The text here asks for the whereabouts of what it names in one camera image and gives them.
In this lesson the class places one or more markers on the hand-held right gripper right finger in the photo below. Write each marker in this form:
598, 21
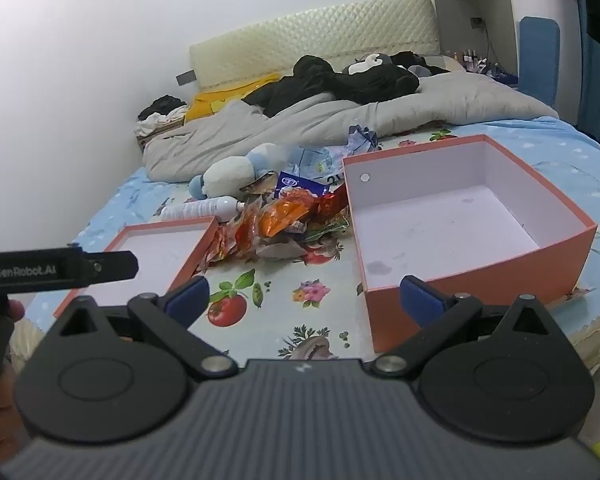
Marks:
420, 301

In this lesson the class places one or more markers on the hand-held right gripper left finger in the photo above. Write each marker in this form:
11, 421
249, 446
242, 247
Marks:
189, 296

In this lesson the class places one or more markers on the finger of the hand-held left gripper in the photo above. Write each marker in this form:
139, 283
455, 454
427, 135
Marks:
115, 265

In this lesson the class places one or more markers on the pile of snack packets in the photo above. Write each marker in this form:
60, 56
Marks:
240, 240

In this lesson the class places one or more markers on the orange cardboard box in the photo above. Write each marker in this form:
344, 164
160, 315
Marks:
505, 280

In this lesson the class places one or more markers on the orange bread packet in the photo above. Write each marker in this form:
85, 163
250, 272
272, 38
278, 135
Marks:
285, 215

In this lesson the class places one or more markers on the red foil candy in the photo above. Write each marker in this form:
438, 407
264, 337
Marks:
332, 202

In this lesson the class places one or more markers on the blue snack packet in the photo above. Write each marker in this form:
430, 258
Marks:
295, 182

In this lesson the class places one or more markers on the person's left hand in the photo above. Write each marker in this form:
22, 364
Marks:
16, 311

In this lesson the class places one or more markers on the orange box lid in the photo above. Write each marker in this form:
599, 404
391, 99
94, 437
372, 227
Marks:
155, 240

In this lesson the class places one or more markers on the white spray bottle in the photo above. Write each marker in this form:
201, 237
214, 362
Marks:
200, 208

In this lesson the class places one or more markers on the wooden bedside table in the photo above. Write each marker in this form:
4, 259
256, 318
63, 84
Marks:
141, 142

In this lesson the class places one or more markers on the white blue plush toy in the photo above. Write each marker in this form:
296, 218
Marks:
230, 172

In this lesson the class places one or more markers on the pile of folded clothes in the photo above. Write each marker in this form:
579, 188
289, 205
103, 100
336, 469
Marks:
162, 107

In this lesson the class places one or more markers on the clear plastic bag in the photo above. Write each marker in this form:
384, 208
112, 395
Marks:
320, 160

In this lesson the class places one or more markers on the yellow pillow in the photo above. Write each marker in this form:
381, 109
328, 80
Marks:
210, 100

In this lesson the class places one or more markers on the grey blanket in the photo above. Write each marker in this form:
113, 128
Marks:
380, 110

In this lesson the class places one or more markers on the blue dotted bedsheet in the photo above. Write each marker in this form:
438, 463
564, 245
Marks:
555, 135

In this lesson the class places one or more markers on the grey garment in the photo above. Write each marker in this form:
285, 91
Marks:
427, 70

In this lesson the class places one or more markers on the black fluffy jacket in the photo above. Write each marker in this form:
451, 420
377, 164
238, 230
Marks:
320, 85

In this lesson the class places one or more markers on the blue white cloth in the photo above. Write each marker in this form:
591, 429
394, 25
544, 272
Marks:
506, 78

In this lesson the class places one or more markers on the black garment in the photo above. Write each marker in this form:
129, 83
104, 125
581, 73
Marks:
410, 59

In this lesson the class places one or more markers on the row of small bottles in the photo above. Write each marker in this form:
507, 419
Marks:
467, 62

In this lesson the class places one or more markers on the blue chair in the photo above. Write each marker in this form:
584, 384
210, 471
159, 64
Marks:
539, 60

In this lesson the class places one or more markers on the blue curtain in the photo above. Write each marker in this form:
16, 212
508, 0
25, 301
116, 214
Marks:
595, 95

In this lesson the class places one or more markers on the cream quilted headboard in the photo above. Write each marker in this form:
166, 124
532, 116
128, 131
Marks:
305, 35

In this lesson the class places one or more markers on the grey wall switch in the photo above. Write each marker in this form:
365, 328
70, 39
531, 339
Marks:
185, 79

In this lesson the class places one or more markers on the black wall socket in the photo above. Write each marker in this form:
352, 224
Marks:
477, 22

